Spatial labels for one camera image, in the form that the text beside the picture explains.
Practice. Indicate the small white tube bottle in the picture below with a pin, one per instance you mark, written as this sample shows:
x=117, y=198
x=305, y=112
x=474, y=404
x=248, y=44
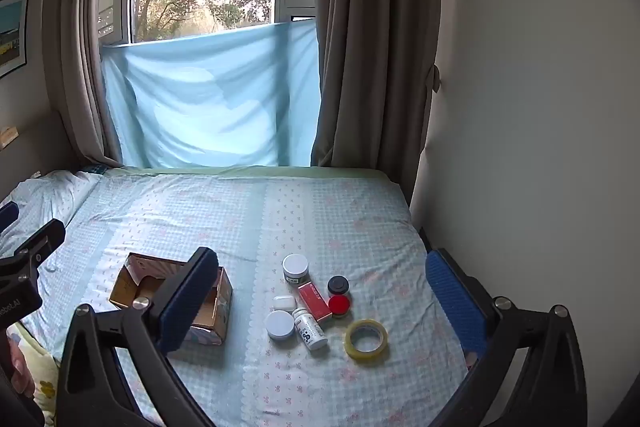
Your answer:
x=284, y=303

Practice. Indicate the round jar with white lid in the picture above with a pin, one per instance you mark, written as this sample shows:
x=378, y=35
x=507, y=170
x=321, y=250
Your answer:
x=295, y=264
x=280, y=324

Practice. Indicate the red carton box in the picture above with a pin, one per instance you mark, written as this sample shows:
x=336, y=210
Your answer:
x=315, y=302

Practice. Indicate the wall poster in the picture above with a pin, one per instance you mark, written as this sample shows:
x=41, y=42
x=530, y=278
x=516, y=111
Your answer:
x=12, y=32

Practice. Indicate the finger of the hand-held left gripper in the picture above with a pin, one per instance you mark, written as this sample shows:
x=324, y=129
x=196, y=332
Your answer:
x=40, y=242
x=7, y=213

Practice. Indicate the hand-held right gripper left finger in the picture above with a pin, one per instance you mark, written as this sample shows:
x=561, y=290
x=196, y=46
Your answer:
x=182, y=312

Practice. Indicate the yellow floral cloth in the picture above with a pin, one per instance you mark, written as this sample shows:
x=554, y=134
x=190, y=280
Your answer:
x=45, y=387

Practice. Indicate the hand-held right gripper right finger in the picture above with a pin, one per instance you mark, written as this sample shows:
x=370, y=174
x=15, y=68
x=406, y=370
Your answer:
x=455, y=302

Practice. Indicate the cardboard box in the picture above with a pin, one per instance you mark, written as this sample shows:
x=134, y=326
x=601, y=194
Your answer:
x=131, y=288

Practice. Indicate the red bottle cap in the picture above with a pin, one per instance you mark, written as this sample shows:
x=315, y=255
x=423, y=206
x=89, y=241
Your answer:
x=339, y=305

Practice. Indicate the small wall label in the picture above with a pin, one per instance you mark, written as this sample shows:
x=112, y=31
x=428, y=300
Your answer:
x=7, y=136

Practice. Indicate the brown curtain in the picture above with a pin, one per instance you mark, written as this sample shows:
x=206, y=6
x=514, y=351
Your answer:
x=80, y=57
x=370, y=57

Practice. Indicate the clear yellowish tape roll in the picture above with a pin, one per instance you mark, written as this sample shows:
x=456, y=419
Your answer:
x=352, y=347

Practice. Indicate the person's left hand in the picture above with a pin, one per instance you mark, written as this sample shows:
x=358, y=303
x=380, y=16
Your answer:
x=17, y=367

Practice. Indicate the checked floral bed sheet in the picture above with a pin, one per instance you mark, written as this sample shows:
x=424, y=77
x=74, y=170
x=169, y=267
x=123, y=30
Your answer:
x=200, y=217

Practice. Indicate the small jar with black lid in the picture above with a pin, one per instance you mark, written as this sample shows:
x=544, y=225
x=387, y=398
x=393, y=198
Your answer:
x=338, y=284

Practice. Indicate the white pill bottle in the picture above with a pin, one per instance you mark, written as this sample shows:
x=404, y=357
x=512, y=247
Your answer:
x=310, y=331

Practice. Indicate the white patterned pillow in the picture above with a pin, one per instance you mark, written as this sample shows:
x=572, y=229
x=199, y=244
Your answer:
x=45, y=192

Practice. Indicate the dark blue cloth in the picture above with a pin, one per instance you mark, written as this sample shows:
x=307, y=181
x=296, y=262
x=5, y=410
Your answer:
x=100, y=169

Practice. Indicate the light blue hanging cloth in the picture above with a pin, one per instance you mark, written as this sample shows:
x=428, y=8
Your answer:
x=210, y=97

